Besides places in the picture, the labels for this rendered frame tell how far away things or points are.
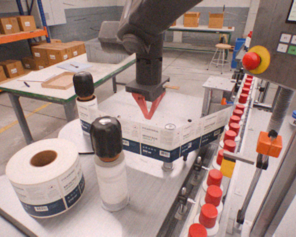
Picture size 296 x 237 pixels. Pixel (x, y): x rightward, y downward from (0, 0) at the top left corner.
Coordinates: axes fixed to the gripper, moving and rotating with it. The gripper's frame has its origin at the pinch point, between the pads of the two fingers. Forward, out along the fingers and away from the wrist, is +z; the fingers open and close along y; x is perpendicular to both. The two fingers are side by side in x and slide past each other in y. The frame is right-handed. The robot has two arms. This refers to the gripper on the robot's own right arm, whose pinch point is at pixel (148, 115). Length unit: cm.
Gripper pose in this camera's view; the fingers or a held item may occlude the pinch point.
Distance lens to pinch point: 50.1
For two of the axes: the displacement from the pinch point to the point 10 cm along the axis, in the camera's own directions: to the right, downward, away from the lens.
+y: -4.5, 4.6, -7.7
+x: 8.9, 2.4, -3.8
